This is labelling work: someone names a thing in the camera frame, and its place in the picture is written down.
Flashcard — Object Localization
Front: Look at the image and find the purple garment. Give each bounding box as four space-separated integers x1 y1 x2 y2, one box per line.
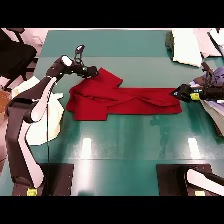
211 66 224 88

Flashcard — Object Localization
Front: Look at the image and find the red T-shirt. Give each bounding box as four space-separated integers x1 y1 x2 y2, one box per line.
65 67 183 122

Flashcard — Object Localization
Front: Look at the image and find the white garment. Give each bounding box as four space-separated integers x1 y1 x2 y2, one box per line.
171 29 204 68
12 76 66 147

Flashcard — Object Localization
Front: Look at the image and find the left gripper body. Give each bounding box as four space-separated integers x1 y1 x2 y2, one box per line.
79 65 100 80

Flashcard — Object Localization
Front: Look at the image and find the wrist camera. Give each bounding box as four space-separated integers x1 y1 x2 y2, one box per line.
73 44 86 67
200 61 215 90

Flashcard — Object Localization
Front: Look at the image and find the heap of clothes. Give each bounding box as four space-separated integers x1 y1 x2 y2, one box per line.
199 99 224 138

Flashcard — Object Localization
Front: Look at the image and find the black cable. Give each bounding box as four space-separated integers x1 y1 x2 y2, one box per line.
45 93 52 196

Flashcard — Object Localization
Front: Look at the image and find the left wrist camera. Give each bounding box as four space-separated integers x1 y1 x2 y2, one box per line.
73 44 86 67

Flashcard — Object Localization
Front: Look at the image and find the pale pink garment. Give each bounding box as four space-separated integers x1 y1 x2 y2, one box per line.
193 28 224 60

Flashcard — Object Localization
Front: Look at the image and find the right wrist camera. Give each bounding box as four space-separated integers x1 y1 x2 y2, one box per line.
200 61 215 90

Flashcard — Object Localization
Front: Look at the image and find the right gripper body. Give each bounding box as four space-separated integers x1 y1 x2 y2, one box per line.
169 83 202 102

